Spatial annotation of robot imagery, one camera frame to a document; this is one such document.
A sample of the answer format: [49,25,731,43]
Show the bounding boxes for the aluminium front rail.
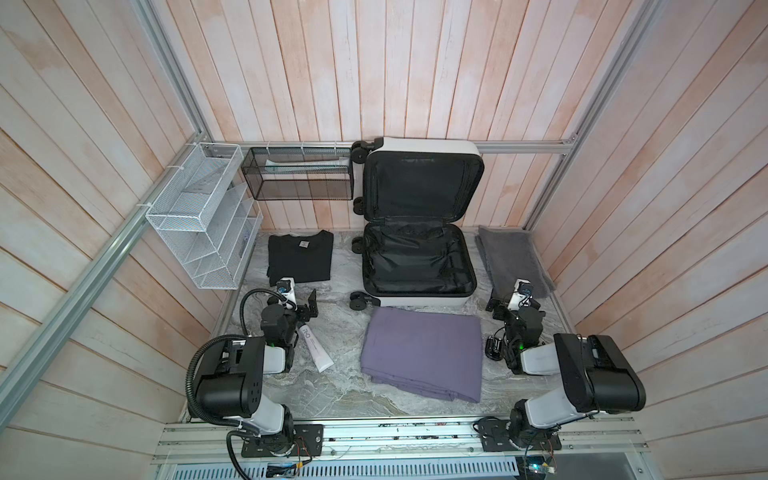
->
[149,413,652,466]

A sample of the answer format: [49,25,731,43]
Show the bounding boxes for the white and black suitcase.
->
[349,137,485,311]

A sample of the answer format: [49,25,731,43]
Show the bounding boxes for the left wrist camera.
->
[275,277,297,309]

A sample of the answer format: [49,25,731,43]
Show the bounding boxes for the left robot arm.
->
[185,287,318,456]

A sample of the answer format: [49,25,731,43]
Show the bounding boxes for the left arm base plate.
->
[241,424,324,459]

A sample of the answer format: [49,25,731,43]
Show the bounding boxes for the purple towel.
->
[360,307,484,403]

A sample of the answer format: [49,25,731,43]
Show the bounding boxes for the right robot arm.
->
[473,296,647,452]

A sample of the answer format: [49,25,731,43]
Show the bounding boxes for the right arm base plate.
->
[472,416,562,452]

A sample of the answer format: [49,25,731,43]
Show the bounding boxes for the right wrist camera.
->
[507,279,533,311]

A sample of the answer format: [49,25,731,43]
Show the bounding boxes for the black t-shirt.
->
[267,230,334,286]

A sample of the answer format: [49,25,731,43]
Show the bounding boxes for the grey folded towel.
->
[476,227,555,300]

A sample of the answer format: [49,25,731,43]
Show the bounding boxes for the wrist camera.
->
[275,277,297,309]
[507,279,533,311]

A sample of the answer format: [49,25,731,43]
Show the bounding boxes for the white wire mesh rack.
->
[146,143,263,290]

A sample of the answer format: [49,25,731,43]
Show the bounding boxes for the white cosmetic tube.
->
[299,324,334,373]

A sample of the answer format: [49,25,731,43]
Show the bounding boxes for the black mesh wall basket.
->
[241,146,354,201]

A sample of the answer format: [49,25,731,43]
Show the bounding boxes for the black electric shaver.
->
[484,336,504,361]

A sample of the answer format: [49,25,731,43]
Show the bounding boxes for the green circuit board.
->
[517,457,556,480]

